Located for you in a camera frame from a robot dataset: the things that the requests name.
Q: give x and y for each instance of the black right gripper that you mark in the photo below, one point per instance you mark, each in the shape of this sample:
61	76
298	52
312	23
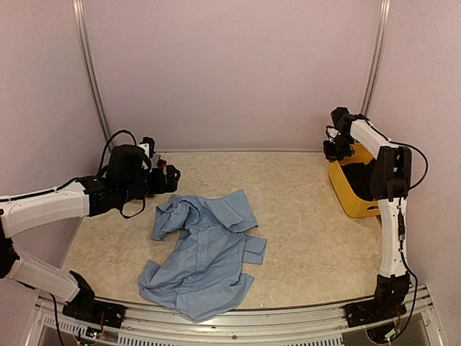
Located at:
332	156

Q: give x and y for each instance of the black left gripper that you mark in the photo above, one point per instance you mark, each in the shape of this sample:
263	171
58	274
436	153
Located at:
177	176

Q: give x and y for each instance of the yellow plastic basket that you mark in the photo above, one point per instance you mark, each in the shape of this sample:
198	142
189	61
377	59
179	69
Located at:
353	205

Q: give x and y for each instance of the light blue long sleeve shirt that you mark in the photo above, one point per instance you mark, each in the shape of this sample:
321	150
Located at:
203	276

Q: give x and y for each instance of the red black plaid shirt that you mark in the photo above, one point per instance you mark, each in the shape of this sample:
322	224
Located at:
161	165

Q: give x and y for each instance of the grey denim shirt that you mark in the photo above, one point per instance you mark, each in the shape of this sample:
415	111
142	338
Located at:
155	159

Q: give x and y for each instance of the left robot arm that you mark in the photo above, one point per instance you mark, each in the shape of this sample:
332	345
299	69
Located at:
133	172

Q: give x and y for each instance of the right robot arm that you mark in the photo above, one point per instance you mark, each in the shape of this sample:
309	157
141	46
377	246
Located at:
371	176

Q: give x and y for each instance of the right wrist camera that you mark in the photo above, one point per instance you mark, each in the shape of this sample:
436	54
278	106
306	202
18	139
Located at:
331	133

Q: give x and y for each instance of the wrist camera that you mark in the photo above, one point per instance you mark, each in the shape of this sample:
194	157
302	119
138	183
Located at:
148	145
331	133

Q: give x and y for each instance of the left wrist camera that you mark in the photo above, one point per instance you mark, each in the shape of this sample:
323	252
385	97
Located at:
148	145

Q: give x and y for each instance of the right aluminium frame post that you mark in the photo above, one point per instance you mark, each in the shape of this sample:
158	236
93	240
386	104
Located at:
377	54

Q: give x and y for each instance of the aluminium frame post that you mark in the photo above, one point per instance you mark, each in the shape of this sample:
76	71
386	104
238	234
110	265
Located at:
377	54
85	46

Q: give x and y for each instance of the left aluminium frame post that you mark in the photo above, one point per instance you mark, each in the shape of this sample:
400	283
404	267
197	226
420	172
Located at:
85	46

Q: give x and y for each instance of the aluminium front rail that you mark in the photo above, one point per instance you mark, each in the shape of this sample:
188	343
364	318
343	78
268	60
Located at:
154	325

